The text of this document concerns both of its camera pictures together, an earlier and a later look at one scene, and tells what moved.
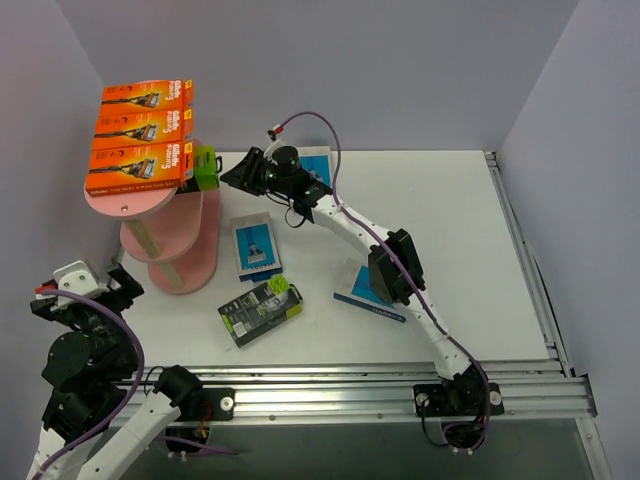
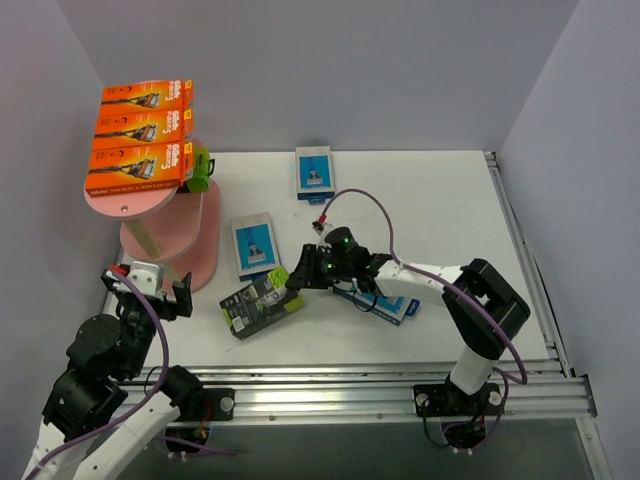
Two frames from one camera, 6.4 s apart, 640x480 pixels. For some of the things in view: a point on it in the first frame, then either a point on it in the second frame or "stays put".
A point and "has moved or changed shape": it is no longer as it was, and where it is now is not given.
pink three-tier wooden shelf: (177, 231) stays put
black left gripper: (125, 285) to (151, 299)
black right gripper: (256, 171) to (310, 267)
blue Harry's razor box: (255, 247) stays put
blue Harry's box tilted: (354, 287) stays put
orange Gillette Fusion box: (142, 128) stays put
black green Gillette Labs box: (206, 167) has moved or changed shape
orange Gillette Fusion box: (136, 167) stays put
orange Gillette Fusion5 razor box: (147, 96) stays put
